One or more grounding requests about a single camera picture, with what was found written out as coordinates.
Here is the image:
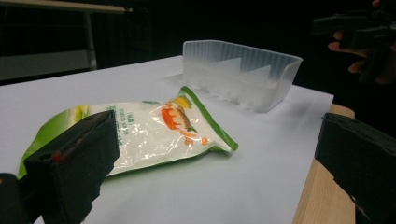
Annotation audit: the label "white paper sheet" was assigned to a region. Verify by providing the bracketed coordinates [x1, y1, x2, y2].
[0, 55, 334, 224]

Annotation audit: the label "white and green starch bag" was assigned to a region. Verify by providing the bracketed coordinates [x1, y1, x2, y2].
[17, 85, 240, 180]

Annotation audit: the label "grey table with metal leg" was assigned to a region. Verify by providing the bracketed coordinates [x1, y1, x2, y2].
[0, 0, 134, 82]

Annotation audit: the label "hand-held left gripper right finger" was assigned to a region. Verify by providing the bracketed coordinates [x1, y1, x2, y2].
[314, 112, 396, 224]

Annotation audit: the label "translucent plastic divided bin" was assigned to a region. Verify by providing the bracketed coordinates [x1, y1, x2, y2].
[181, 39, 304, 114]

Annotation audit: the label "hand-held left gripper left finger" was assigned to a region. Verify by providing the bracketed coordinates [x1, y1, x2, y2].
[23, 109, 120, 224]

